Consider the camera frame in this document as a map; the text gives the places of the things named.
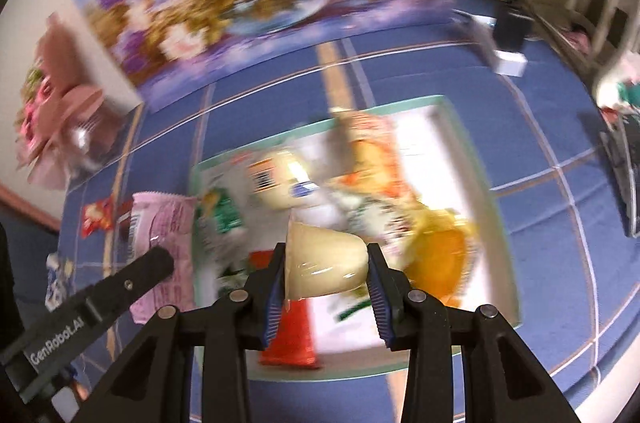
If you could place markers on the finger of the black left gripper genrobot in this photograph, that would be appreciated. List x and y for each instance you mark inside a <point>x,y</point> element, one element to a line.
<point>41,353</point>

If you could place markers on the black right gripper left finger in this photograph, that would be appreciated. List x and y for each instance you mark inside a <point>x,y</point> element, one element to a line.
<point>152,377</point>

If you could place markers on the red gold patterned snack packet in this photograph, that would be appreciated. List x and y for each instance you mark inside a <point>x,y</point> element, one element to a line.
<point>293,346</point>

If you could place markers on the orange jelly pouch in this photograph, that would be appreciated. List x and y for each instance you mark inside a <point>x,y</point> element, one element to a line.
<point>442,254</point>

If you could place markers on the pink snack packet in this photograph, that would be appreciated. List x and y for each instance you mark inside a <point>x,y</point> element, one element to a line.
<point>163,220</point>

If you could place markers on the small red peanut snack packet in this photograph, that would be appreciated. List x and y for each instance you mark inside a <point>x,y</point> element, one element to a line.
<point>98,216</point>

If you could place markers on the green white snack packet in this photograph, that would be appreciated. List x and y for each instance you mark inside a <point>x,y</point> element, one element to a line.
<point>222,235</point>

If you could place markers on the cream jelly cup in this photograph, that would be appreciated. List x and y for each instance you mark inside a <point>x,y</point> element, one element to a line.
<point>320,262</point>

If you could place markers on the orange cracker snack packet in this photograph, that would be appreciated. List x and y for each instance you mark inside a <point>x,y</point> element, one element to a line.
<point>376,167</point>

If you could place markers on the blue white small packet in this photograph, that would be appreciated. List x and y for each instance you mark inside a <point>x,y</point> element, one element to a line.
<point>59,272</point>

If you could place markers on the beige white snack packet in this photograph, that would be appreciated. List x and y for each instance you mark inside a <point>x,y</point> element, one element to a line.
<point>377,220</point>

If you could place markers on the blue plaid tablecloth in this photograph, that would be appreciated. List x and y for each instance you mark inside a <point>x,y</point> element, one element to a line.
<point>576,271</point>

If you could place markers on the white tray with green rim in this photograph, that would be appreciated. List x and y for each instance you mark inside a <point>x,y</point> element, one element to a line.
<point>443,172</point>

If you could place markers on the pink flower bouquet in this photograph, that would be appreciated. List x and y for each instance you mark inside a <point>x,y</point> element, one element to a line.
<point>66,125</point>

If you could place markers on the white round snack packet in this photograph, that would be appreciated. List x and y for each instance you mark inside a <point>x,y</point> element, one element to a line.
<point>280,179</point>

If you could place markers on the black power adapter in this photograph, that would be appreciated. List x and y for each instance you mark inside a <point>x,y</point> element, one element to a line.
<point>511,28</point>

